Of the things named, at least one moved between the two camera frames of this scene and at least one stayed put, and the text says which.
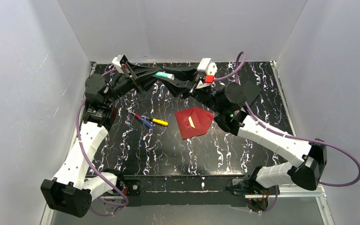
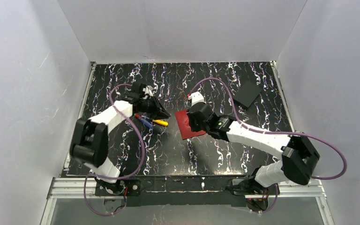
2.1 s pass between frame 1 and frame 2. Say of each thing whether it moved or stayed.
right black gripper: moved
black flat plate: stayed
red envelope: stayed
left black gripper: moved
